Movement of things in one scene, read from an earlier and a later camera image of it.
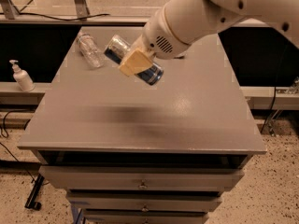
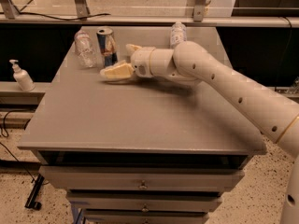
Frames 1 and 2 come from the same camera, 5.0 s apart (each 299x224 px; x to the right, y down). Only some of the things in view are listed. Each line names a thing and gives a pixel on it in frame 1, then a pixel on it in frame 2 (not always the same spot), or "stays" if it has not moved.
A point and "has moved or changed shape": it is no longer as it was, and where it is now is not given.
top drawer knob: x=143 y=186 stays
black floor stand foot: x=31 y=201 stays
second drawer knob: x=145 y=209 stays
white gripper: x=161 y=37 → x=140 y=62
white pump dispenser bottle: x=22 y=77 stays
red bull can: x=115 y=48 has moved or changed shape
